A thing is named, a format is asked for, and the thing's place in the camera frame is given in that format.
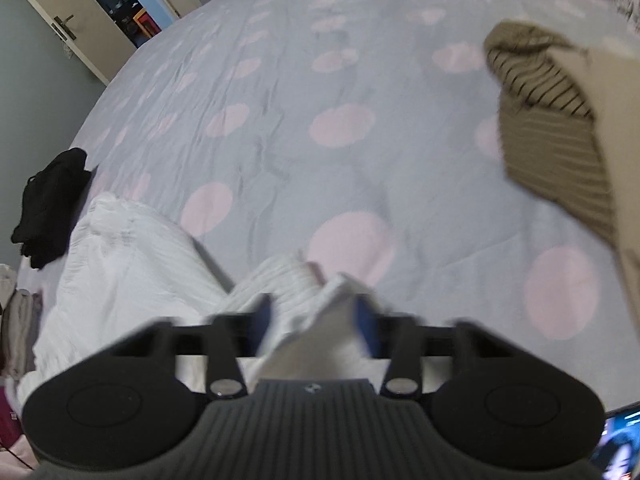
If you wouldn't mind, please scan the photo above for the beige garment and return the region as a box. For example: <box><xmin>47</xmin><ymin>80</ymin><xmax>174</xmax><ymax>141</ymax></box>
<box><xmin>550</xmin><ymin>45</ymin><xmax>640</xmax><ymax>361</ymax></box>

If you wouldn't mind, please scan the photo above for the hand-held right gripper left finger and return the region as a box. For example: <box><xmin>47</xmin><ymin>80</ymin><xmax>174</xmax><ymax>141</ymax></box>
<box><xmin>107</xmin><ymin>294</ymin><xmax>275</xmax><ymax>401</ymax></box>

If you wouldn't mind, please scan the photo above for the magenta cloth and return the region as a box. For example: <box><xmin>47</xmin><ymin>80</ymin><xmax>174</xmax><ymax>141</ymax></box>
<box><xmin>0</xmin><ymin>382</ymin><xmax>23</xmax><ymax>453</ymax></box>

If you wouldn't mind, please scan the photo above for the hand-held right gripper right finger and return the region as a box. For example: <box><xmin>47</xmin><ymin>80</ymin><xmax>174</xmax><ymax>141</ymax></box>
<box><xmin>351</xmin><ymin>294</ymin><xmax>523</xmax><ymax>400</ymax></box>

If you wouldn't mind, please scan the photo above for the cream door with handle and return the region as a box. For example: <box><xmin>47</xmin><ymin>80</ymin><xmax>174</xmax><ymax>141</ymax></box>
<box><xmin>6</xmin><ymin>0</ymin><xmax>138</xmax><ymax>86</ymax></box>

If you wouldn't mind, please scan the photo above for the olive striped garment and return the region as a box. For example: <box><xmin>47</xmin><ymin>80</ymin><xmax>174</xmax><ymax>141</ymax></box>
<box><xmin>484</xmin><ymin>20</ymin><xmax>617</xmax><ymax>246</ymax></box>

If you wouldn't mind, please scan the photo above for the black garment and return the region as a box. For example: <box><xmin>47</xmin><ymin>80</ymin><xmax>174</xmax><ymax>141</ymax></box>
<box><xmin>11</xmin><ymin>147</ymin><xmax>93</xmax><ymax>269</ymax></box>

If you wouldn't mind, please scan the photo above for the orange box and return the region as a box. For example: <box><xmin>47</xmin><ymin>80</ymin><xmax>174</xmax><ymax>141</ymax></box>
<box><xmin>134</xmin><ymin>9</ymin><xmax>157</xmax><ymax>40</ymax></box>

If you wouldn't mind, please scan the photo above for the stack of beige folded clothes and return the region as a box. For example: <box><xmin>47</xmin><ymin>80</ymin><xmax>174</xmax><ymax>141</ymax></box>
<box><xmin>0</xmin><ymin>264</ymin><xmax>45</xmax><ymax>383</ymax></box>

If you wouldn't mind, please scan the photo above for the white crinkled garment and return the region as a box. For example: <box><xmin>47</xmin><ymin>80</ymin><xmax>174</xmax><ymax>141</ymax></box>
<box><xmin>17</xmin><ymin>192</ymin><xmax>386</xmax><ymax>411</ymax></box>

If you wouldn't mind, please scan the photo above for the laptop screen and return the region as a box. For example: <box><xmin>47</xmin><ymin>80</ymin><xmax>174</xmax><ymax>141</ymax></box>
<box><xmin>590</xmin><ymin>402</ymin><xmax>640</xmax><ymax>480</ymax></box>

